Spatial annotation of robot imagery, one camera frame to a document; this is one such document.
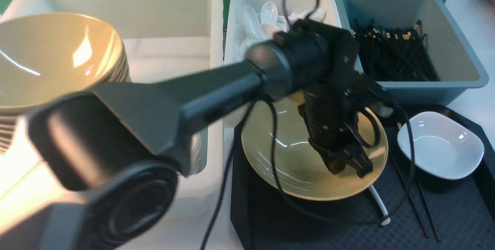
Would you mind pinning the white spoon back right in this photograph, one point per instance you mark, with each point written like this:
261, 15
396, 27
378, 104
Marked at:
318, 14

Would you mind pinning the yellow noodle bowl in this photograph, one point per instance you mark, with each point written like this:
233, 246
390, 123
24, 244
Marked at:
301, 171

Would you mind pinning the stack of white dishes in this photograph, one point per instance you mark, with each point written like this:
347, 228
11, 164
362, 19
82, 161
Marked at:
195, 153

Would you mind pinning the top stacked yellow bowl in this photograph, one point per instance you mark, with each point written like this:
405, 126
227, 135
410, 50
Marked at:
46, 56

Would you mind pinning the white spoon bin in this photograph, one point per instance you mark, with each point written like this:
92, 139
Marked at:
235, 31

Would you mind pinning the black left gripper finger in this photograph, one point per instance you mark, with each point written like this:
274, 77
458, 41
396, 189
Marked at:
334, 159
354, 155

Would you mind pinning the pile of black chopsticks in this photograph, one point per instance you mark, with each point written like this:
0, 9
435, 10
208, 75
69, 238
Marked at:
394, 54

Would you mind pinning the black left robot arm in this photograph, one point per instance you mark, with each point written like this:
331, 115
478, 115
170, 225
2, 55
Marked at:
102, 166

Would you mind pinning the black chopstick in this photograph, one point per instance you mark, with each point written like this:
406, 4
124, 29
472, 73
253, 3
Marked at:
426, 206
410, 198

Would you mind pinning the stack of yellow bowls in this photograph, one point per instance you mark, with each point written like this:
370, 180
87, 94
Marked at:
8, 120

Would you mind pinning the large white plastic tub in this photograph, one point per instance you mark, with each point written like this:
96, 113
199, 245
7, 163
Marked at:
156, 59

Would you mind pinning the white soup spoon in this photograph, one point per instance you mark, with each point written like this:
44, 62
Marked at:
381, 205

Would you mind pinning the grey-blue chopstick bin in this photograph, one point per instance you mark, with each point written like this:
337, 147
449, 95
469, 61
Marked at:
453, 58

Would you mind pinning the white spoon top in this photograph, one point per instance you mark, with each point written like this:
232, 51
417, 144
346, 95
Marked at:
269, 13

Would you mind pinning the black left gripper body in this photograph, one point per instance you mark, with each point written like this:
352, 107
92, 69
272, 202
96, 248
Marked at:
328, 122

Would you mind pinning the black serving tray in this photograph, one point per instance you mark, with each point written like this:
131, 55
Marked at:
463, 211

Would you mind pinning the white square sauce dish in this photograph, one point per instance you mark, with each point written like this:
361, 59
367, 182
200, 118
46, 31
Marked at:
444, 148

